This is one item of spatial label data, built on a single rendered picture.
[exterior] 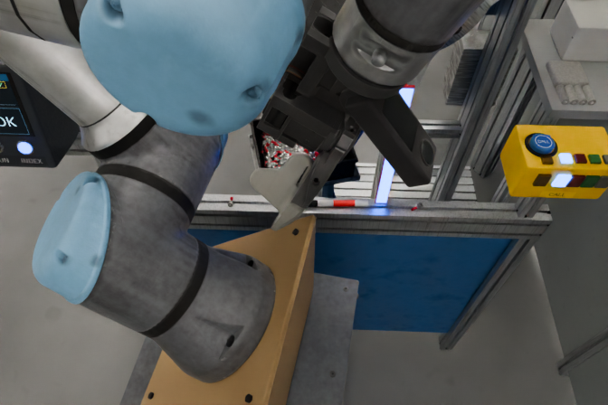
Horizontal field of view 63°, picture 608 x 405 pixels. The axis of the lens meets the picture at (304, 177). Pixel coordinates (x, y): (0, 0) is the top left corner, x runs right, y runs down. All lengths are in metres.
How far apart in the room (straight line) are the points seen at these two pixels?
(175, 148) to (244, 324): 0.20
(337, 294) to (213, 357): 0.29
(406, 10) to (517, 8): 1.00
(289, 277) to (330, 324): 0.22
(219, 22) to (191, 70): 0.02
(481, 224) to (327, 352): 0.49
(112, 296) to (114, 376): 1.39
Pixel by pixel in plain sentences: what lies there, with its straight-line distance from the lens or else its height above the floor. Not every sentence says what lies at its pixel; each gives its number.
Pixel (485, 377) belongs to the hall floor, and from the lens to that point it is 1.88.
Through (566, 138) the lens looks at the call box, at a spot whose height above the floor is 1.07.
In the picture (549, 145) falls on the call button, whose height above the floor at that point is 1.08.
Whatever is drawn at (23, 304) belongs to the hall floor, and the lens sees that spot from 2.13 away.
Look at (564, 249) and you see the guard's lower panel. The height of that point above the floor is 0.25.
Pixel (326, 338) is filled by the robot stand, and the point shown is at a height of 1.00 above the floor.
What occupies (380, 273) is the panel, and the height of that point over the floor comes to 0.55.
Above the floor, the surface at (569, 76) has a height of 0.88.
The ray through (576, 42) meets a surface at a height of 0.92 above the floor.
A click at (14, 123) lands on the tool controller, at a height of 1.16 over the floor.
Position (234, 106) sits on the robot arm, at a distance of 0.19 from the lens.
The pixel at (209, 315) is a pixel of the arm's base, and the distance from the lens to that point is 0.54.
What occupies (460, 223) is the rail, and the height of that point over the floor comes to 0.84.
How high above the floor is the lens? 1.73
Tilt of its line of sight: 54 degrees down
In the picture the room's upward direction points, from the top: straight up
